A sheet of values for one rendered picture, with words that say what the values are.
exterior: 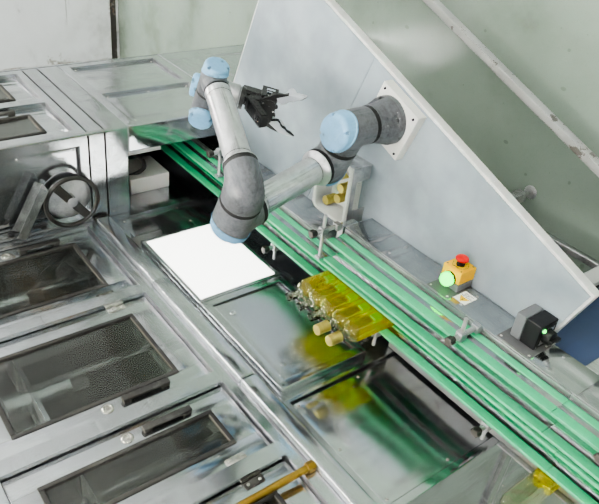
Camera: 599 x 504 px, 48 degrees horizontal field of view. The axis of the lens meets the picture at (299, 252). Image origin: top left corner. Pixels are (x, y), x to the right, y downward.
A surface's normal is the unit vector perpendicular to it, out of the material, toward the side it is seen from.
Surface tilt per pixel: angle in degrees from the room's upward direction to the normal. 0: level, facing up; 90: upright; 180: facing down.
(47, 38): 90
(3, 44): 90
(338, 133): 6
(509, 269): 0
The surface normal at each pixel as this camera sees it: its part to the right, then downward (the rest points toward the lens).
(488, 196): -0.79, 0.26
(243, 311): 0.11, -0.82
